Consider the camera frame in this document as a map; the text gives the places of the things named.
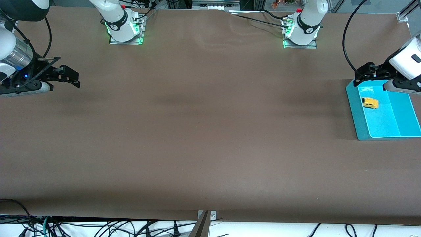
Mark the yellow toy beetle car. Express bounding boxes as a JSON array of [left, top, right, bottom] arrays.
[[361, 97, 379, 109]]

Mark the teal plastic bin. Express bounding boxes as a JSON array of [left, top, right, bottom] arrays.
[[345, 79, 421, 141]]

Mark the grey power strip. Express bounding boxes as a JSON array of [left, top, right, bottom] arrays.
[[192, 0, 241, 10]]

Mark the grey metal pole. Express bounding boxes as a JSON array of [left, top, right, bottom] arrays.
[[189, 211, 211, 237]]

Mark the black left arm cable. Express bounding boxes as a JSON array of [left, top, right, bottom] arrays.
[[342, 0, 368, 72]]

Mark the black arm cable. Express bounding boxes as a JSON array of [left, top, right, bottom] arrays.
[[12, 16, 53, 59], [342, 0, 368, 72]]

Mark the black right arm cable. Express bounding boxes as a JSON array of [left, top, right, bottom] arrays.
[[12, 16, 53, 59]]

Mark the aluminium corner bracket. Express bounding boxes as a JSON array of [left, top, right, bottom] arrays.
[[396, 0, 419, 23]]

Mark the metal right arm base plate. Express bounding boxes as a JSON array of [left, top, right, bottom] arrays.
[[109, 16, 145, 45]]

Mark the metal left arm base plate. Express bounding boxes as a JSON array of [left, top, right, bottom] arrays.
[[282, 17, 318, 49]]

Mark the black base cable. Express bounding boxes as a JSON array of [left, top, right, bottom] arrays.
[[133, 0, 159, 23]]

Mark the short black table cable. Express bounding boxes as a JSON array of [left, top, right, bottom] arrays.
[[261, 9, 289, 21]]

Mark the long black table cable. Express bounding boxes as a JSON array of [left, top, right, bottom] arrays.
[[234, 14, 290, 29]]

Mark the black looped floor cable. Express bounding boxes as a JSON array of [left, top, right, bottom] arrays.
[[0, 198, 37, 237]]

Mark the metal table bracket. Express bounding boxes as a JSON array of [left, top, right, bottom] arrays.
[[197, 210, 217, 220]]

